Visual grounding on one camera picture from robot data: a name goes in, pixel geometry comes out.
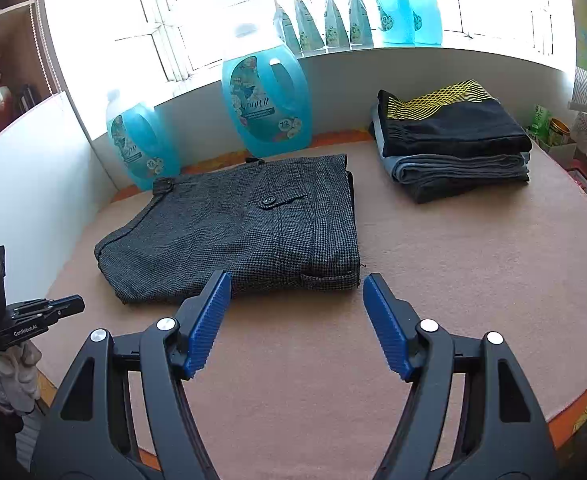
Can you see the left blue detergent bottle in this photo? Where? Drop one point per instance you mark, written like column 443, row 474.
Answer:
column 139, row 139

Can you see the dark folded bottom garment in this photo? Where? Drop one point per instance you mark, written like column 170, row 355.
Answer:
column 443, row 187

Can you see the gloved left hand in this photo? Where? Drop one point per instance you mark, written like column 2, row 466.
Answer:
column 19, row 388

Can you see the middle blue detergent bottle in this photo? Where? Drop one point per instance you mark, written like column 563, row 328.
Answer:
column 266, row 93

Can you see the blue bottle on sill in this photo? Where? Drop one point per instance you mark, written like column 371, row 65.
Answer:
column 396, row 21

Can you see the green box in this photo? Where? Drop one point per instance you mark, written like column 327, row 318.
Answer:
column 539, row 127

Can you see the grey folded jeans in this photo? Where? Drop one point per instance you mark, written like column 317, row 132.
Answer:
column 422, row 168

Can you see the yellow tin can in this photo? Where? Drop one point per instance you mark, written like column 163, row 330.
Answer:
column 558, row 132

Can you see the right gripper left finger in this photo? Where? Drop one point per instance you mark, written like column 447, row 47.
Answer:
column 206, row 319

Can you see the grey houndstooth pants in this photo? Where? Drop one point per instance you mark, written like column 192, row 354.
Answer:
column 284, row 224

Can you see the blue detergent bottle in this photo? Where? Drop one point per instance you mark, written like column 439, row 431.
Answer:
column 139, row 139
column 266, row 93

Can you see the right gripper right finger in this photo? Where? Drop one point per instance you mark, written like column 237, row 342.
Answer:
column 502, row 433

